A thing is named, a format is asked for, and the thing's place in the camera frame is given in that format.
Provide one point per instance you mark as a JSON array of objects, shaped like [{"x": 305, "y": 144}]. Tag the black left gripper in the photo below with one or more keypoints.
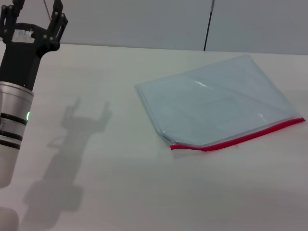
[{"x": 21, "y": 62}]

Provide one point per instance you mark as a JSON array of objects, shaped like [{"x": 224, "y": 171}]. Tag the clear document bag red zipper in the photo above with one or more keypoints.
[{"x": 211, "y": 103}]

